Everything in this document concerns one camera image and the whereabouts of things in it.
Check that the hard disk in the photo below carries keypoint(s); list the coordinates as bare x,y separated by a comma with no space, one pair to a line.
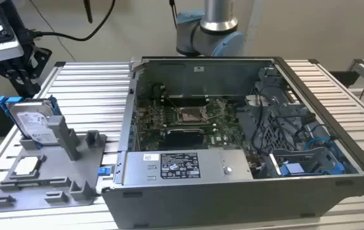
29,119

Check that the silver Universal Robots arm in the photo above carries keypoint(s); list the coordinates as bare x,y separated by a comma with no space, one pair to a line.
219,12

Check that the grey disk bay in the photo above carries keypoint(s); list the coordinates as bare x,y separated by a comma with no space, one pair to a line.
316,155

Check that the black pole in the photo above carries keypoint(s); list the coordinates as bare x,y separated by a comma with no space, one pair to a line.
88,10

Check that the grey parts rack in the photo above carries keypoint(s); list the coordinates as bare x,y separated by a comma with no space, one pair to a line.
57,163

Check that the silver CPU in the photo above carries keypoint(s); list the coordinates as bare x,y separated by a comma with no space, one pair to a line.
25,166

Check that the blue case latch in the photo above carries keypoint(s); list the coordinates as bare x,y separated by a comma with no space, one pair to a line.
103,171

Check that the silver power supply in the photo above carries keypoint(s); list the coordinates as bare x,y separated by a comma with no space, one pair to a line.
137,167

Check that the CPU socket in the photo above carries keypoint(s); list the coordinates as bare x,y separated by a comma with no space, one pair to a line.
192,115

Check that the black heat sink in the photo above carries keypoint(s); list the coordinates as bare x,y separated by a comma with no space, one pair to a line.
183,137

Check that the green motherboard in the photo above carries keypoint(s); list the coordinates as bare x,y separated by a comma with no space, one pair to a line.
223,119

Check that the open black PC case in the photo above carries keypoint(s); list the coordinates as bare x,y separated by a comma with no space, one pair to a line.
220,206

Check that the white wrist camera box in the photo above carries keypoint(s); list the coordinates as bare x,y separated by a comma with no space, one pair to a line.
0,50

